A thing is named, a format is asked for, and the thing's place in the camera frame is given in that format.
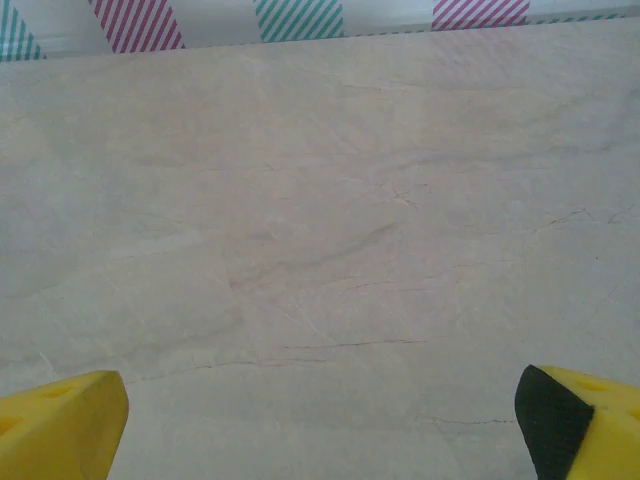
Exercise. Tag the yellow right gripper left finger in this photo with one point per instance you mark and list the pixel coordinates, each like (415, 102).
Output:
(55, 430)

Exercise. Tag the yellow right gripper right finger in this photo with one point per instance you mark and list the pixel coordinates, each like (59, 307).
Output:
(575, 425)

